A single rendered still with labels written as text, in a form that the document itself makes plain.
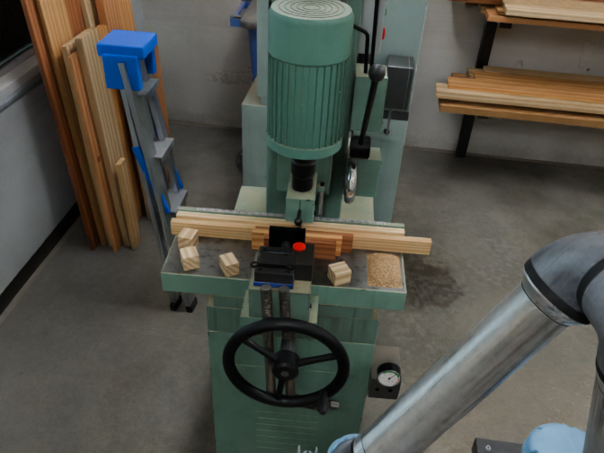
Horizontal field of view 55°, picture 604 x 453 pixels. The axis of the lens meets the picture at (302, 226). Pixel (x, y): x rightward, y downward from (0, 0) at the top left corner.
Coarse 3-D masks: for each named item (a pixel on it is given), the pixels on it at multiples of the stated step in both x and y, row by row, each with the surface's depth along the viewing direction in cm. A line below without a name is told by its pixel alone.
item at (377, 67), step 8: (376, 64) 114; (368, 72) 115; (376, 72) 113; (384, 72) 114; (376, 80) 114; (376, 88) 120; (368, 104) 127; (368, 112) 131; (368, 120) 135; (352, 136) 150; (360, 136) 144; (368, 136) 151; (352, 144) 149; (360, 144) 148; (368, 144) 149; (352, 152) 149; (360, 152) 149; (368, 152) 149
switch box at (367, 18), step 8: (368, 0) 142; (384, 0) 142; (368, 8) 144; (384, 8) 143; (368, 16) 145; (384, 16) 145; (360, 24) 146; (368, 24) 146; (360, 32) 147; (360, 40) 148; (376, 40) 148; (360, 48) 150; (376, 48) 149
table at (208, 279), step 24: (216, 240) 153; (240, 240) 153; (168, 264) 144; (216, 264) 145; (240, 264) 146; (360, 264) 148; (168, 288) 144; (192, 288) 144; (216, 288) 143; (240, 288) 143; (312, 288) 141; (336, 288) 141; (360, 288) 141; (384, 288) 141; (312, 312) 138
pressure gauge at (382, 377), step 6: (378, 366) 150; (384, 366) 149; (390, 366) 148; (396, 366) 149; (378, 372) 149; (384, 372) 148; (390, 372) 148; (396, 372) 147; (378, 378) 150; (384, 378) 149; (390, 378) 149; (396, 378) 149; (384, 384) 151; (390, 384) 151; (396, 384) 150
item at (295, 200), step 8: (288, 192) 142; (296, 192) 142; (304, 192) 142; (312, 192) 142; (288, 200) 140; (296, 200) 140; (304, 200) 140; (312, 200) 140; (288, 208) 142; (296, 208) 142; (304, 208) 141; (312, 208) 141; (288, 216) 143; (296, 216) 143; (304, 216) 143; (312, 216) 143
